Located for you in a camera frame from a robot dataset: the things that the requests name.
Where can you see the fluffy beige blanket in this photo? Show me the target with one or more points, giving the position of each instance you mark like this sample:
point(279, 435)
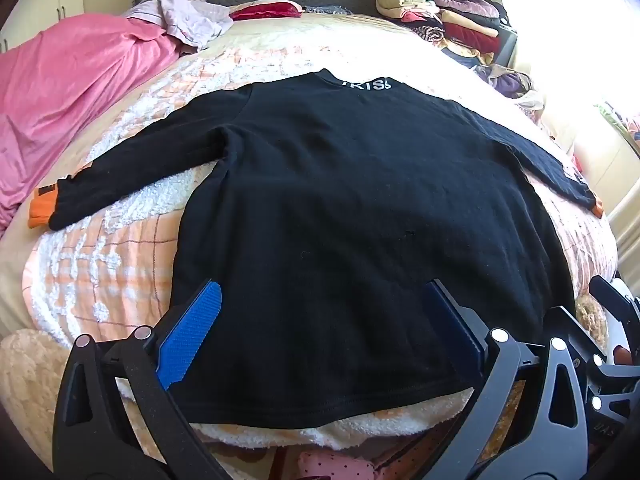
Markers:
point(30, 375)

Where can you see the black long-sleeved sweatshirt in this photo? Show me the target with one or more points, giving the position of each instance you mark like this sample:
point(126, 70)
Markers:
point(350, 210)

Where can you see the orange white checked blanket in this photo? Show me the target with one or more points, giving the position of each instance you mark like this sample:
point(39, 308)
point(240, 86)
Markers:
point(125, 260)

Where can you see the cream side cabinet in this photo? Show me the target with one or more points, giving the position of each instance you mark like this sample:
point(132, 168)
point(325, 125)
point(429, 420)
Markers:
point(600, 170)

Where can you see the pile of folded clothes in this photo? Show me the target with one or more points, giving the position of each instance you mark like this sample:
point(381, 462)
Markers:
point(450, 15)

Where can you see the pink bedsheet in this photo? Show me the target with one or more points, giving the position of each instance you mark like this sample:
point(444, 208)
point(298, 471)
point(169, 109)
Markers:
point(65, 90)

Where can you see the lilac crumpled cloth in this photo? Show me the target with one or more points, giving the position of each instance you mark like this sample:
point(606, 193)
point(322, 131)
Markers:
point(190, 17)

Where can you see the purple crumpled cloth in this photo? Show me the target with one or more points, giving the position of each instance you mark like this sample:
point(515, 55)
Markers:
point(505, 82)

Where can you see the pink dotted cloth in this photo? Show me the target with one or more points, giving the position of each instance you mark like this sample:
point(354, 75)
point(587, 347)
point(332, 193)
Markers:
point(340, 465)

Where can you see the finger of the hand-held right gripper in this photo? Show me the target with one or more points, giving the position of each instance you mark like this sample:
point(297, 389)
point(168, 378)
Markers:
point(615, 295)
point(617, 377)

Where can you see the red pillow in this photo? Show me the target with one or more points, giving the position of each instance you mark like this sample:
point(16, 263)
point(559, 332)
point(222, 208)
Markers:
point(265, 10)

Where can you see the colourful printed bag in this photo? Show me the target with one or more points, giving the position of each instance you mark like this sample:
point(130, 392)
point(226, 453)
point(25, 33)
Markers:
point(622, 122)

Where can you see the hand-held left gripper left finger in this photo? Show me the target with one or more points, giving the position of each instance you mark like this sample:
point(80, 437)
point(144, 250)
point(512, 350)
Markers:
point(192, 332)

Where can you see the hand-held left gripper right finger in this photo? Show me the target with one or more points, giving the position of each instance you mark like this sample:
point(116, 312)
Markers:
point(452, 332)

